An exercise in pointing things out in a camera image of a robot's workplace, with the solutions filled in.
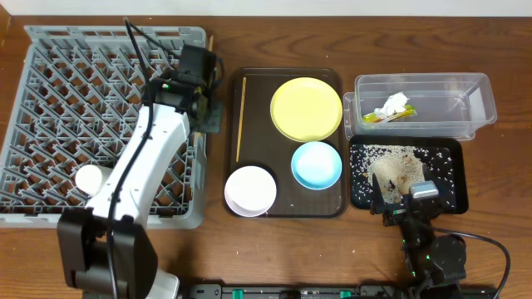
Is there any light blue bowl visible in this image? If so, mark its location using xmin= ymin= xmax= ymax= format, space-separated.
xmin=290 ymin=141 xmax=342 ymax=190

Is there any white paper napkin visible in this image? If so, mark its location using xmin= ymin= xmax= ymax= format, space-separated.
xmin=374 ymin=92 xmax=409 ymax=116

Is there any yellow plate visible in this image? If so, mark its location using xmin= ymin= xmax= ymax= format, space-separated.
xmin=270 ymin=77 xmax=342 ymax=142

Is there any white cup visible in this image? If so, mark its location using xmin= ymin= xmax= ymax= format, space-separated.
xmin=75 ymin=164 xmax=112 ymax=196

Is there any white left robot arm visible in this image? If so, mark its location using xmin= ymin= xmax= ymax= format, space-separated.
xmin=57 ymin=45 xmax=222 ymax=298

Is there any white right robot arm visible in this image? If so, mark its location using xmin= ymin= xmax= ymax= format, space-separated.
xmin=370 ymin=165 xmax=466 ymax=298

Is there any clear plastic waste bin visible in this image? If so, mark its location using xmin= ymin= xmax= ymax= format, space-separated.
xmin=343 ymin=73 xmax=498 ymax=140

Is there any grey dishwasher rack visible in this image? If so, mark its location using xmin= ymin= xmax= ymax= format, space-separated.
xmin=1 ymin=26 xmax=207 ymax=228

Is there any black tray with rice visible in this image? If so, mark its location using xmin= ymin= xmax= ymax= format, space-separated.
xmin=349 ymin=135 xmax=469 ymax=214

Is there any green yellow wrapper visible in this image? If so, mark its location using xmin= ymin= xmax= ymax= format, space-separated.
xmin=362 ymin=105 xmax=417 ymax=123

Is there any dark brown serving tray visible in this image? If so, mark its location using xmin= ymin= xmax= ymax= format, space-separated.
xmin=226 ymin=67 xmax=348 ymax=218

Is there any pink white bowl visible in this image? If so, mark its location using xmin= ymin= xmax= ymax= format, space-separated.
xmin=224 ymin=166 xmax=277 ymax=218

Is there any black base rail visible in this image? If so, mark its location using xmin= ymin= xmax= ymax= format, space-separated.
xmin=177 ymin=283 xmax=496 ymax=299

